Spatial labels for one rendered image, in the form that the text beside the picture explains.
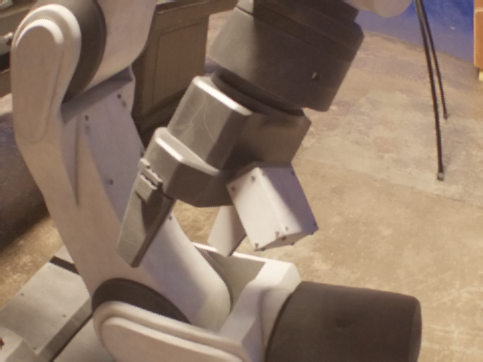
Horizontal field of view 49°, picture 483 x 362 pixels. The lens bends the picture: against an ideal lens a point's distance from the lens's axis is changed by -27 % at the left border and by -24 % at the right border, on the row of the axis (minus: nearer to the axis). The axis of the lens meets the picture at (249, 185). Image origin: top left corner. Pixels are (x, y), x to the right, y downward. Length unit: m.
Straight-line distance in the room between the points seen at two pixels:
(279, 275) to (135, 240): 0.34
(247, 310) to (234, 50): 0.34
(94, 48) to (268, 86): 0.25
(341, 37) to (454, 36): 4.29
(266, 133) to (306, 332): 0.28
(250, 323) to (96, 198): 0.20
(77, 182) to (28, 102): 0.12
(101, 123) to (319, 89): 0.32
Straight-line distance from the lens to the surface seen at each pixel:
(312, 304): 0.65
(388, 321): 0.64
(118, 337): 0.68
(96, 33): 0.59
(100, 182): 0.64
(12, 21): 1.52
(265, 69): 0.38
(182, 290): 0.69
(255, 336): 0.64
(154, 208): 0.40
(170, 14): 1.88
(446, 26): 4.67
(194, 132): 0.40
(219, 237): 0.51
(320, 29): 0.38
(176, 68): 2.25
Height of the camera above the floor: 0.72
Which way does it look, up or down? 24 degrees down
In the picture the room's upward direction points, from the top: 3 degrees clockwise
